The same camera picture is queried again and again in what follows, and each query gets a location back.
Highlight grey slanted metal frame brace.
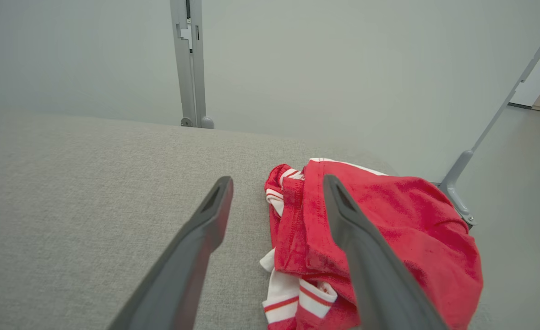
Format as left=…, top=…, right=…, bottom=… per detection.
left=438, top=14, right=540, bottom=227

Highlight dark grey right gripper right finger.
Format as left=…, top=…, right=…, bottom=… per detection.
left=322, top=174, right=449, bottom=330

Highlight red jersey with white stripes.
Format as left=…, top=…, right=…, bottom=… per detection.
left=260, top=164, right=339, bottom=330

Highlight red jersey with lettering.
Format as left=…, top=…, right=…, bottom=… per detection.
left=274, top=158, right=484, bottom=330

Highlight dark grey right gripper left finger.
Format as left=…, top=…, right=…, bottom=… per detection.
left=107, top=176, right=234, bottom=330

